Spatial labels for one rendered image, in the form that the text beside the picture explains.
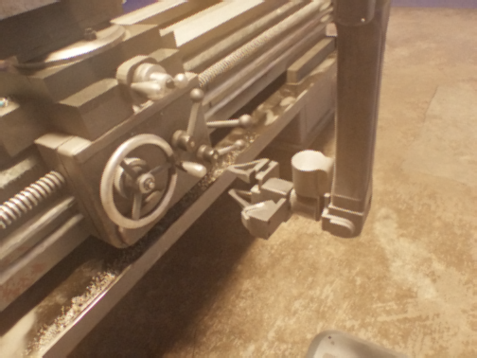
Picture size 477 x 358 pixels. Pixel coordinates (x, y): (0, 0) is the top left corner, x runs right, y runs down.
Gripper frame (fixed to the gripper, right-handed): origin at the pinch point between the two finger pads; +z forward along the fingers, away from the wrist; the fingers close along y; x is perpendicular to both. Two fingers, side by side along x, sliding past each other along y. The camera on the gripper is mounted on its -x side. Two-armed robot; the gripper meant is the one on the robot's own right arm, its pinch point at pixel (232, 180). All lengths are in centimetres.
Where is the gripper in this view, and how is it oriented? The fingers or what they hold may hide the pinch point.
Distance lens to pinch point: 75.5
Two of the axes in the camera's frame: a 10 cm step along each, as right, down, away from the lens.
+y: 0.7, 8.5, 5.3
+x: 5.5, -4.8, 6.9
